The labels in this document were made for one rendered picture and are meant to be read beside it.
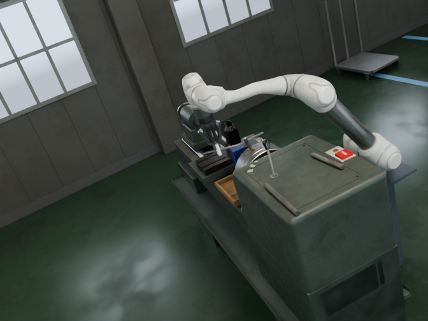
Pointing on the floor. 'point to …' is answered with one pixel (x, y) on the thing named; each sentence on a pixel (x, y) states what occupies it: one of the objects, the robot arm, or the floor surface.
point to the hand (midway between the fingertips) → (217, 148)
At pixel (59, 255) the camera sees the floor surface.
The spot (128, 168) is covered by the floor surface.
